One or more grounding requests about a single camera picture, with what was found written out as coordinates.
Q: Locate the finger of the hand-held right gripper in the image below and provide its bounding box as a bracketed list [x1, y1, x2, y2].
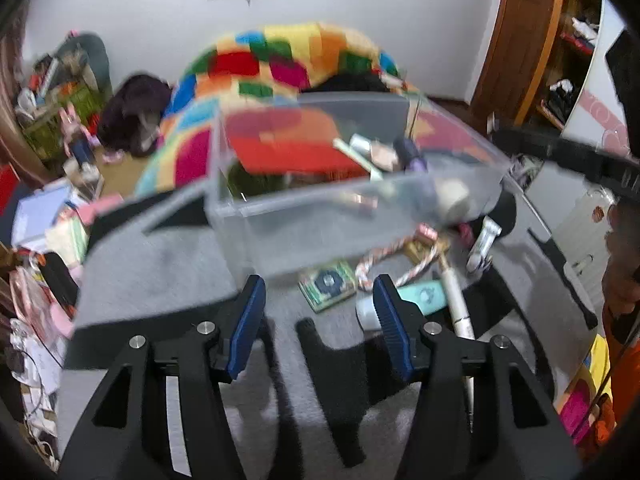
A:
[492, 127, 564, 163]

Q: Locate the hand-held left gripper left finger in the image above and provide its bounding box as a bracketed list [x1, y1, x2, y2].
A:
[59, 275, 268, 480]

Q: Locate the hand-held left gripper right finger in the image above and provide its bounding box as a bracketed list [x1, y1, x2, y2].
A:
[372, 274, 583, 480]

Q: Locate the clear plastic storage box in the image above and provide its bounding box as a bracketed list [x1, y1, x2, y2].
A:
[202, 91, 513, 286]

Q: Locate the purple spray bottle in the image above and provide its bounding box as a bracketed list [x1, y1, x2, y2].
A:
[392, 137, 428, 173]

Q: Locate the beige pink cosmetic tube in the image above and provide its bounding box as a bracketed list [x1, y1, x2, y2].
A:
[350, 134, 401, 171]

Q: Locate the light green tube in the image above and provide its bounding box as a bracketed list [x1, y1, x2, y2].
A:
[333, 139, 385, 181]

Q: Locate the red foil packet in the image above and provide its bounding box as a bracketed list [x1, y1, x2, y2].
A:
[222, 110, 373, 178]

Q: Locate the person's right forearm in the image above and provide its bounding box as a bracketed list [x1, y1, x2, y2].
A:
[602, 205, 640, 321]

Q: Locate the light teal tube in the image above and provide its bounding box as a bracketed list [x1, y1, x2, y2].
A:
[356, 280, 447, 332]

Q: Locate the cream pen with gold cap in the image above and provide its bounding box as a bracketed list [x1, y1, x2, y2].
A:
[435, 252, 476, 433]

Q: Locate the small green packet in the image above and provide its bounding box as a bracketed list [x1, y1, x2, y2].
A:
[299, 260, 358, 313]

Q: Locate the grey blanket with black pattern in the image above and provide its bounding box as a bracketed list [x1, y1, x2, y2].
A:
[57, 180, 601, 480]

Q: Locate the person's orange clothing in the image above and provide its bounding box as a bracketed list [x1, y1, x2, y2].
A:
[580, 305, 640, 461]

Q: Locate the black clothes pile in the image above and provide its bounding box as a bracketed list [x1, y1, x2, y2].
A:
[300, 72, 391, 96]

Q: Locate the pink bag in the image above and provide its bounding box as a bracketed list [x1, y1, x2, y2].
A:
[10, 265, 76, 336]

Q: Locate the blue notebook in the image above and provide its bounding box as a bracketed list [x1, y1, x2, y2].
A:
[11, 182, 73, 246]

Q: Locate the pink rabbit toy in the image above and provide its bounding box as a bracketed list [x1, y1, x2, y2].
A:
[59, 102, 96, 166]

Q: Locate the colourful patchwork blanket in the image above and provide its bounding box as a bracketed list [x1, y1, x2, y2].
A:
[135, 21, 611, 441]

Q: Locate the red cardboard box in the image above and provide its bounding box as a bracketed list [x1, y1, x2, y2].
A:
[0, 162, 21, 216]

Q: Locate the green fabric storage box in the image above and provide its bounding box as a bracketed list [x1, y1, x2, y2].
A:
[22, 85, 101, 158]

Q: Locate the grey neck pillow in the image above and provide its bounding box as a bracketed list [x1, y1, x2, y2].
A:
[55, 32, 113, 101]

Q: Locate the pink white twisted rope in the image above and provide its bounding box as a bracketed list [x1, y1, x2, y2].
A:
[357, 240, 451, 291]

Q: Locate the wooden door frame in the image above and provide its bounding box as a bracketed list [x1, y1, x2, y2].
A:
[470, 0, 571, 126]

